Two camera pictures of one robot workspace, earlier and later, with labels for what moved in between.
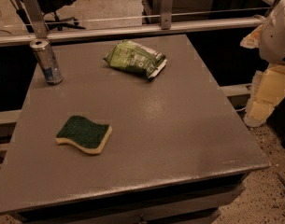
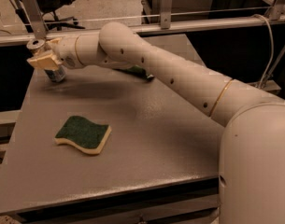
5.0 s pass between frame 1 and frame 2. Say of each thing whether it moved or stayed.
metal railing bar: stayed
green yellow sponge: stayed
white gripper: moved
